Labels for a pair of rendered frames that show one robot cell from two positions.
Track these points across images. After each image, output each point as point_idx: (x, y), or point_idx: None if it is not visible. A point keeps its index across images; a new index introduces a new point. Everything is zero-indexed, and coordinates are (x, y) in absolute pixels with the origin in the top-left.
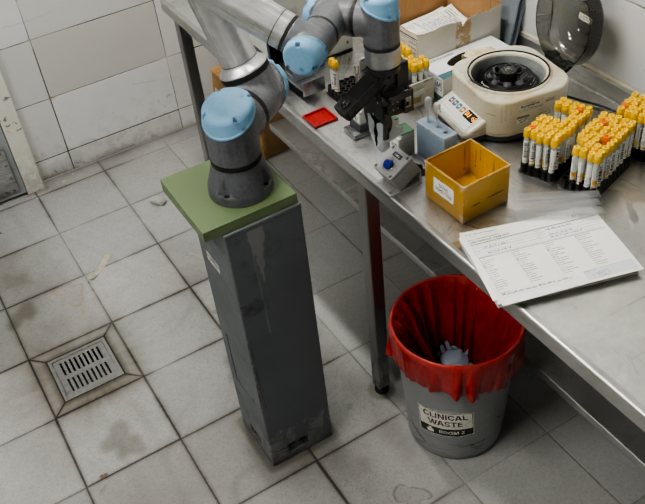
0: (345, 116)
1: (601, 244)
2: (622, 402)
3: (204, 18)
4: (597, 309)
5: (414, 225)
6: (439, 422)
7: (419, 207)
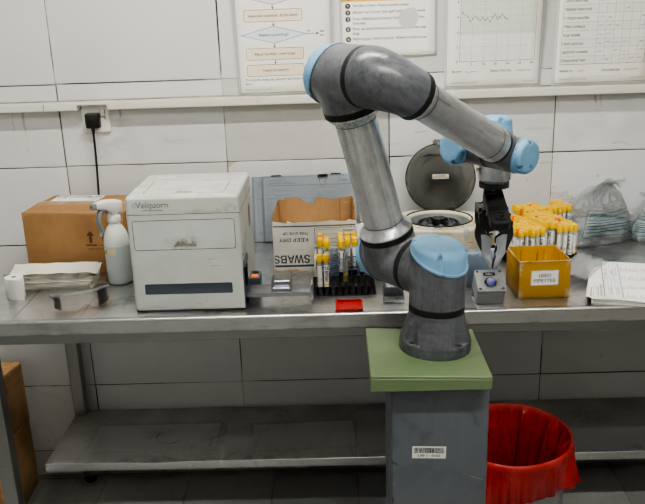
0: (509, 224)
1: (636, 267)
2: None
3: (382, 172)
4: None
5: (544, 315)
6: None
7: (531, 303)
